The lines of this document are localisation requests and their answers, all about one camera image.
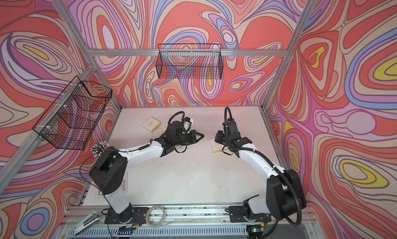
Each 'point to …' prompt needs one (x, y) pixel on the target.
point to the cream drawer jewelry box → (216, 147)
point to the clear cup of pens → (96, 149)
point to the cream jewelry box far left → (152, 124)
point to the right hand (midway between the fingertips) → (218, 139)
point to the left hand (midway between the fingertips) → (206, 137)
